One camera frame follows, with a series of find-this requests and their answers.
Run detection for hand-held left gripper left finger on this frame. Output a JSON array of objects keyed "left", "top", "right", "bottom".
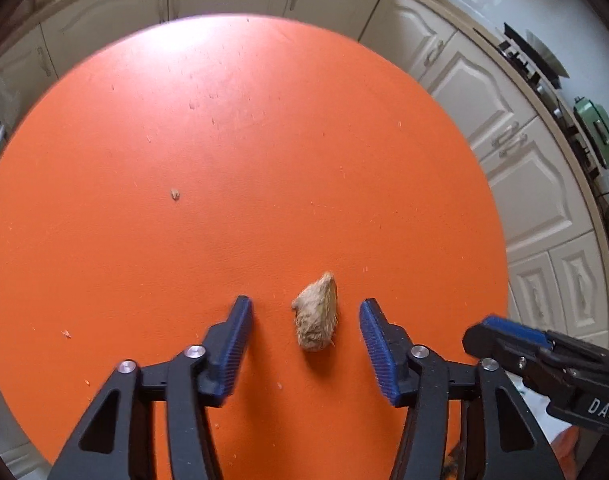
[{"left": 49, "top": 296, "right": 255, "bottom": 480}]

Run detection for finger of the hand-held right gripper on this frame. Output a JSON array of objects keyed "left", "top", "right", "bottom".
[
  {"left": 463, "top": 324, "right": 550, "bottom": 386},
  {"left": 484, "top": 315, "right": 555, "bottom": 352}
]

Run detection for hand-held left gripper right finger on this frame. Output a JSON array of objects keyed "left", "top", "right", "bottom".
[{"left": 359, "top": 299, "right": 567, "bottom": 480}]

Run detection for brown peel piece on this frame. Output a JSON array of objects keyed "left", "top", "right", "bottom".
[{"left": 291, "top": 271, "right": 339, "bottom": 352}]

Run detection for cream lower kitchen cabinets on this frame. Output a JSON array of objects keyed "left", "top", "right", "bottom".
[{"left": 0, "top": 0, "right": 609, "bottom": 356}]

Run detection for green electric pot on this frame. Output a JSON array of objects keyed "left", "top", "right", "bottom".
[{"left": 573, "top": 96, "right": 609, "bottom": 168}]

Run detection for orange round table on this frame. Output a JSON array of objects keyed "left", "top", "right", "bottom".
[{"left": 0, "top": 12, "right": 510, "bottom": 480}]

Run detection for black gas stove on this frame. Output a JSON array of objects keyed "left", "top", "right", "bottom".
[{"left": 499, "top": 22, "right": 602, "bottom": 181}]

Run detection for grey wok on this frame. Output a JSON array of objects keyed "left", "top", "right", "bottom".
[{"left": 527, "top": 30, "right": 570, "bottom": 79}]

